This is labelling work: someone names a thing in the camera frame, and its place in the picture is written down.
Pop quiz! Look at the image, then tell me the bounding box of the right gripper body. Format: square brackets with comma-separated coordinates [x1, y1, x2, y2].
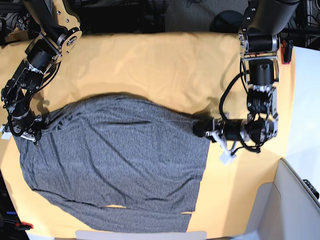
[7, 111, 43, 142]

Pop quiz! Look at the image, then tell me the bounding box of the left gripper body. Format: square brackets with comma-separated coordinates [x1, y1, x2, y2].
[210, 118, 248, 155]

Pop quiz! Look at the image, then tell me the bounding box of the grey long-sleeve T-shirt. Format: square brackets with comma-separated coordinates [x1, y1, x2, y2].
[15, 95, 210, 233]

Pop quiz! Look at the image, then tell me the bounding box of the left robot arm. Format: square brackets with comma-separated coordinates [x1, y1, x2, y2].
[193, 0, 300, 161]

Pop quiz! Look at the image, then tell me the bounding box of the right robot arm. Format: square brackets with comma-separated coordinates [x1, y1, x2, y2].
[0, 0, 82, 145]

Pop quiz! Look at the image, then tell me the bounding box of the yellow table cloth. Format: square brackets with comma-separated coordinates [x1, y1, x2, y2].
[0, 31, 297, 239]

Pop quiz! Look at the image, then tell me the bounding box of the red clamp left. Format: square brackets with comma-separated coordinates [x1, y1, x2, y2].
[14, 222, 34, 231]

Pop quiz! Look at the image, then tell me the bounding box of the red clamp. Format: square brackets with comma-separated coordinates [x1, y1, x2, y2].
[281, 39, 294, 65]
[14, 222, 34, 231]

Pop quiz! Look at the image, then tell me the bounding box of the black remote control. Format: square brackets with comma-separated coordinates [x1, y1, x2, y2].
[303, 179, 320, 200]

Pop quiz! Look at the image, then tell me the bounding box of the red clamp right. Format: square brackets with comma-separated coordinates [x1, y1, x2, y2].
[281, 39, 294, 65]

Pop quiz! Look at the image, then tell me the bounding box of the black round base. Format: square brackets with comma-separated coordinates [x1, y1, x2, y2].
[209, 10, 244, 34]

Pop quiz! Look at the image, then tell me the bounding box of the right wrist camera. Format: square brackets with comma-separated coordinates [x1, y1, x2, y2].
[0, 125, 12, 140]

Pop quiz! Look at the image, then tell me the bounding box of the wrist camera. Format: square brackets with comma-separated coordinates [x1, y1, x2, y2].
[219, 152, 236, 165]
[0, 125, 12, 140]

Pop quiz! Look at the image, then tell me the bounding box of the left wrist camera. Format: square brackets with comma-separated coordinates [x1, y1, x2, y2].
[219, 152, 236, 165]

